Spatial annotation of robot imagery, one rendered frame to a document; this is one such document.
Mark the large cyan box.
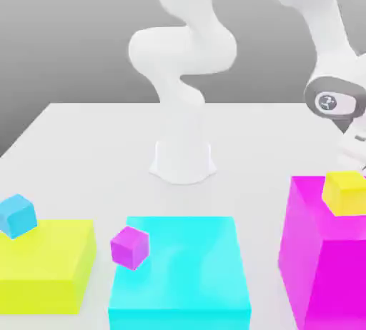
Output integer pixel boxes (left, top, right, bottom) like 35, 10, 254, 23
107, 216, 252, 330

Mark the large magenta box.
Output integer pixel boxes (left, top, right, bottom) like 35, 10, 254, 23
277, 175, 366, 330

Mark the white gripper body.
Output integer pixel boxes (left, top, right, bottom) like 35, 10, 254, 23
336, 128, 366, 173

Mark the small blue cube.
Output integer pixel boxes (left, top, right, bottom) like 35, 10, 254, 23
0, 193, 39, 240

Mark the small purple cube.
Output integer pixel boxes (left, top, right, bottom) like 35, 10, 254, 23
110, 225, 150, 271

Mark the large yellow box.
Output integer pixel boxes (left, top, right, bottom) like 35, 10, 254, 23
0, 218, 97, 316

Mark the small yellow cube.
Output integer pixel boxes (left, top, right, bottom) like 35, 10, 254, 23
321, 170, 366, 217

